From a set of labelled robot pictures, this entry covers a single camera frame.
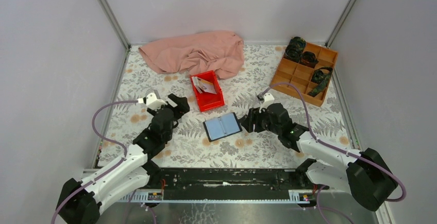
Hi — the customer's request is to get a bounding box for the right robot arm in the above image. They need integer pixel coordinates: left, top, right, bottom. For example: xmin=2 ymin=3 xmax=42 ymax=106
xmin=238 ymin=103 xmax=399 ymax=211

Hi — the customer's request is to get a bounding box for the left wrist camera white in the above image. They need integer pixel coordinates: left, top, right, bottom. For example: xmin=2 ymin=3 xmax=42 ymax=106
xmin=137 ymin=90 xmax=167 ymax=111

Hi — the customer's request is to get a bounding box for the rolled dark belt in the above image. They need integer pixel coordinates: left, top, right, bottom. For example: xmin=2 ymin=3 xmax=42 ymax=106
xmin=283 ymin=36 xmax=307 ymax=63
xmin=299 ymin=51 xmax=318 ymax=68

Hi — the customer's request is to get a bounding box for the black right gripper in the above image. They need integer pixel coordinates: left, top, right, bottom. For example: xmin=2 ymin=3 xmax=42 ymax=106
xmin=240 ymin=105 xmax=281 ymax=135

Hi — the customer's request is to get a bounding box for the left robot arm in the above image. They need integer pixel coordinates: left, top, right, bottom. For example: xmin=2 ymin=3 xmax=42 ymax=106
xmin=51 ymin=91 xmax=190 ymax=223

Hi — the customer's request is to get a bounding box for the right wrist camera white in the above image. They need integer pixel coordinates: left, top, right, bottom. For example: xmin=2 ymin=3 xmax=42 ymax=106
xmin=257 ymin=92 xmax=275 ymax=110

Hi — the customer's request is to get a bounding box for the camouflage strap in tray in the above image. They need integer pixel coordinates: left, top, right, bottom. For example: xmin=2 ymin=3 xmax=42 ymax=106
xmin=307 ymin=66 xmax=334 ymax=97

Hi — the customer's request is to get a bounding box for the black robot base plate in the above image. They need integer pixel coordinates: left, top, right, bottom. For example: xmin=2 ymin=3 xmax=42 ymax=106
xmin=140 ymin=168 xmax=319 ymax=202

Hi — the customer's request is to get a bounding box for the stack of cards in bin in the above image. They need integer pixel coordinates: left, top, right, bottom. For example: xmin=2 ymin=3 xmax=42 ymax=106
xmin=192 ymin=76 xmax=203 ymax=94

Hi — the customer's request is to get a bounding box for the pink cloth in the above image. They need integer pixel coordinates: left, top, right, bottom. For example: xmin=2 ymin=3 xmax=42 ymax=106
xmin=139 ymin=30 xmax=244 ymax=79

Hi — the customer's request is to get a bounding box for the red plastic bin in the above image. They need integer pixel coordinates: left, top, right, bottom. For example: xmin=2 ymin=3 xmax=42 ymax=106
xmin=190 ymin=71 xmax=225 ymax=112

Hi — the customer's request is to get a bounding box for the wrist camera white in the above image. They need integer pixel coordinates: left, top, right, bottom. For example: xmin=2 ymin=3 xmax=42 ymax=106
xmin=257 ymin=92 xmax=275 ymax=110
xmin=137 ymin=90 xmax=167 ymax=111

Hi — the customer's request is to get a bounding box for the rolled dark belt top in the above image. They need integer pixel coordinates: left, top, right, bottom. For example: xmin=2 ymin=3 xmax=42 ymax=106
xmin=283 ymin=36 xmax=307 ymax=63

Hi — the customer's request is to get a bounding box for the rolled dark belt middle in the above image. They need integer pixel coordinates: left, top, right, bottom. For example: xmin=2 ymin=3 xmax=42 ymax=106
xmin=299 ymin=51 xmax=318 ymax=68

